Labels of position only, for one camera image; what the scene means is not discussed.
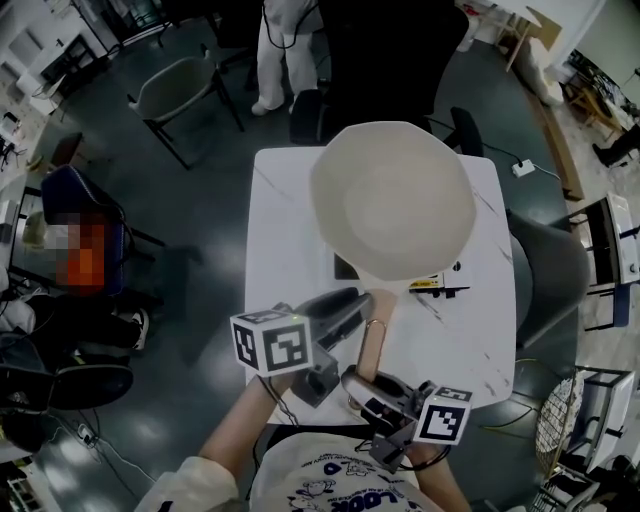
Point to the white power strip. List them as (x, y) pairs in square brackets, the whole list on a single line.
[(523, 167)]

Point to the person's right forearm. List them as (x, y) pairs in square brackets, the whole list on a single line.
[(440, 480)]

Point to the person's white printed shirt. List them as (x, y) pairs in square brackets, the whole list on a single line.
[(320, 475)]

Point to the white metal rack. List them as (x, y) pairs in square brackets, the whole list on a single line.
[(612, 260)]

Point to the blue gaming chair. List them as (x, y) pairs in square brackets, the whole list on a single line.
[(107, 210)]

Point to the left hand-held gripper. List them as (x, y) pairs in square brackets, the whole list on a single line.
[(272, 342)]

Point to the white shell chair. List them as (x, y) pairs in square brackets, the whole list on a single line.
[(172, 87)]

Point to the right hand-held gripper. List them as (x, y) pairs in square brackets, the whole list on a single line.
[(440, 417)]

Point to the person's left forearm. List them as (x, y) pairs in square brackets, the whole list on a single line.
[(240, 430)]

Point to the grey upholstered chair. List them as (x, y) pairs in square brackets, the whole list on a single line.
[(547, 280)]

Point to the cream frying pan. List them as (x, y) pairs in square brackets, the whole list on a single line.
[(392, 200)]

